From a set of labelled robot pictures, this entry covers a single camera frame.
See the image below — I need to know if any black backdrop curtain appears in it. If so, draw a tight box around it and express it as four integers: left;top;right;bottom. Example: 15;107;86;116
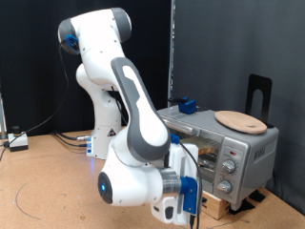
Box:
0;0;174;137

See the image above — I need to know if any vertical aluminium pole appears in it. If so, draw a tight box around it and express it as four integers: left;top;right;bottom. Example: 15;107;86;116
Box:
167;0;176;106

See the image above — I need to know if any silver toaster oven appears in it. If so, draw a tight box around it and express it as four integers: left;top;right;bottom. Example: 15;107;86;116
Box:
156;104;280;212

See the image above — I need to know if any black metal bookend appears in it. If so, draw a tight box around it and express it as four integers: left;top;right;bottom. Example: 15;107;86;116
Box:
244;73;275;129

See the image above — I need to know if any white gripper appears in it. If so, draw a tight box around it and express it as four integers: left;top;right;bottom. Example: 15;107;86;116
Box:
169;142;200;226

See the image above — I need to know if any black tape strip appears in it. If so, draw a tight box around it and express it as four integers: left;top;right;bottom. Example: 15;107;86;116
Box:
249;189;267;203

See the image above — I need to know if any wooden slatted crate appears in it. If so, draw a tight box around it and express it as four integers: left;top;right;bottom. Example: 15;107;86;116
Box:
200;190;232;221

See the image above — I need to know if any small wooden cutting board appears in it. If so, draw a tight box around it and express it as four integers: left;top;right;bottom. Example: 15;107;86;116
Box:
213;110;268;135

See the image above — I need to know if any wire oven rack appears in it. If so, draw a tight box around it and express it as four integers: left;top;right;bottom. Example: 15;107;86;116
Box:
196;136;222;171

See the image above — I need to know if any emergency stop button box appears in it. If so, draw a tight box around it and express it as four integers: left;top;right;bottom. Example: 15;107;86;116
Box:
8;125;30;153

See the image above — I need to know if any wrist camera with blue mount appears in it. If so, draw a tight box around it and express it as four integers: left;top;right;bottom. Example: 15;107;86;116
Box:
179;176;199;216

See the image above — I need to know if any black base cable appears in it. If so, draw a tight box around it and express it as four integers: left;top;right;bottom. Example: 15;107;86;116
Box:
53;133;90;148

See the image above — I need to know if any base cable with silver plug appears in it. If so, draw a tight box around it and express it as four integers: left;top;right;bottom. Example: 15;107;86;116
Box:
51;129;93;141

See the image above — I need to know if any blue object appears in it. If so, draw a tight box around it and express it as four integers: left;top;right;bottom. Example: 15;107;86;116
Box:
168;96;208;115

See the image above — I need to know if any metal frame post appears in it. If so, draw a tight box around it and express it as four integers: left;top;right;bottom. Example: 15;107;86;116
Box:
0;92;8;140

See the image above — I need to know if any grey backdrop curtain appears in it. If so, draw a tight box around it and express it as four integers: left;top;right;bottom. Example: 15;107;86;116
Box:
173;0;305;216

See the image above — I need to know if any long black camera cable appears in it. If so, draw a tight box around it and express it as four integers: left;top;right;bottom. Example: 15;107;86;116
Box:
0;42;204;229

